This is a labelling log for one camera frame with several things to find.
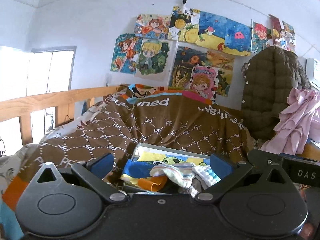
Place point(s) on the beige drawstring pouch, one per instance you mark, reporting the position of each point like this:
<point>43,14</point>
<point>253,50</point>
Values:
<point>197,186</point>

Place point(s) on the grey box with cartoon picture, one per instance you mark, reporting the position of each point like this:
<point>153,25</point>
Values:
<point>146,156</point>

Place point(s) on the pink cloth garment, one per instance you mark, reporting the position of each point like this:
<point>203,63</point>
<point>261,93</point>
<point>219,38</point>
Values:
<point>299,121</point>

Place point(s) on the red-haired girl wall drawing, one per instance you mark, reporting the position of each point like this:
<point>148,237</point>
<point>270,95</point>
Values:
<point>126,53</point>

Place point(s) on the space and sea wall painting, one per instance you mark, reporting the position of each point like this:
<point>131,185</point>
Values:
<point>209,31</point>

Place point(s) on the brown PF patterned blanket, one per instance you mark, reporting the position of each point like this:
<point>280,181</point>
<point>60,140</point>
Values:
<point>183,121</point>

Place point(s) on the mermaid girl wall drawing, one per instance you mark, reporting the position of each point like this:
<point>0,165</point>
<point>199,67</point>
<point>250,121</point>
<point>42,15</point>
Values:
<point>152,26</point>

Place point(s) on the white and blue sock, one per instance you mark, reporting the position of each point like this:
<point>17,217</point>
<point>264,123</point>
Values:
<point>206,176</point>

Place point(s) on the orange cloth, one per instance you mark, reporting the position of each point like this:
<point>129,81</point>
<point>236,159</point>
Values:
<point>153,184</point>

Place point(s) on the small cartoon wall collage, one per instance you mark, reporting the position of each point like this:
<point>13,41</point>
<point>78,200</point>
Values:
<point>283,34</point>

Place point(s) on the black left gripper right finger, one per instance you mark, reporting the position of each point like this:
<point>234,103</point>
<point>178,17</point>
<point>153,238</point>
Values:
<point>230,174</point>

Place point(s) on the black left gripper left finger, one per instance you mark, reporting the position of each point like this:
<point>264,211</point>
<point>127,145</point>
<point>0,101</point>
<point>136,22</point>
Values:
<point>93,172</point>

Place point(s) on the colourful cartoon pillow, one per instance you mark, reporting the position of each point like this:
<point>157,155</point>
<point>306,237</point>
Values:
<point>136,92</point>

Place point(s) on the dark orange flowers wall painting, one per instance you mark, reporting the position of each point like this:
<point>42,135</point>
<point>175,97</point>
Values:
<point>187,58</point>

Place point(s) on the blond boy wall drawing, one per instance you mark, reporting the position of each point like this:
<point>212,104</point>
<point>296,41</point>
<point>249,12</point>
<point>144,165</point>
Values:
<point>154,59</point>

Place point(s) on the red-haired boy wall drawing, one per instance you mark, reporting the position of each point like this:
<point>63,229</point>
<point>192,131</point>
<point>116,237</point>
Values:
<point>261,37</point>

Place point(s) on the pink framed girl wall drawing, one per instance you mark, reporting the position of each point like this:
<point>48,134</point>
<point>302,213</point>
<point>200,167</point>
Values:
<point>204,81</point>

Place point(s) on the striped orange blue sock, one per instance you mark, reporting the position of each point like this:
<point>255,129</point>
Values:
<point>180,174</point>

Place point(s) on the brown quilted puffer jacket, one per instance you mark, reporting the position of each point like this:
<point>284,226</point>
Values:
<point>269,77</point>

